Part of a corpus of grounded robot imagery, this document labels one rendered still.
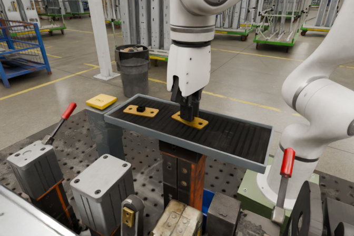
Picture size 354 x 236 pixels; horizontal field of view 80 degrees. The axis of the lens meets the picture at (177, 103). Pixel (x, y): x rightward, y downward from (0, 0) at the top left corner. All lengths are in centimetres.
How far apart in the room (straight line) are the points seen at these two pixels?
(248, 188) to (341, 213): 50
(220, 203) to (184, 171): 15
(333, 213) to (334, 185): 78
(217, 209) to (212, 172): 62
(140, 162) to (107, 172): 63
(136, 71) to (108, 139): 248
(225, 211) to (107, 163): 25
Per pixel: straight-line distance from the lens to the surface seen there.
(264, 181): 89
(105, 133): 63
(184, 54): 39
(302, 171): 78
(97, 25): 400
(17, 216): 62
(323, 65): 68
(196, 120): 49
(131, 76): 311
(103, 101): 61
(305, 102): 66
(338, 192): 115
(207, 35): 40
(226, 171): 104
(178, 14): 39
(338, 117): 61
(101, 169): 47
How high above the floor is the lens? 143
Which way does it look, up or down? 28 degrees down
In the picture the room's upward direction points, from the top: straight up
